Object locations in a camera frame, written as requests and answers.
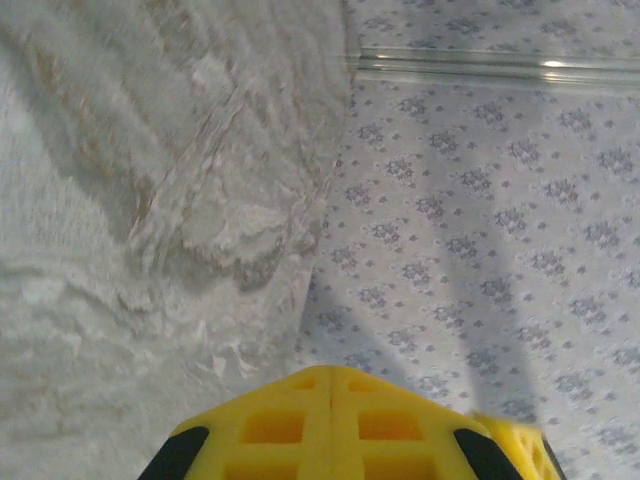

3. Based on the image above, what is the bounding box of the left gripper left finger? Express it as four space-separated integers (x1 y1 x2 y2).
144 365 333 480

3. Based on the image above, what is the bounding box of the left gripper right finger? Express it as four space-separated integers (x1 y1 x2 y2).
331 365 566 480

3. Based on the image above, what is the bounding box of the aluminium corner post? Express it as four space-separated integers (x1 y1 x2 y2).
344 43 640 89

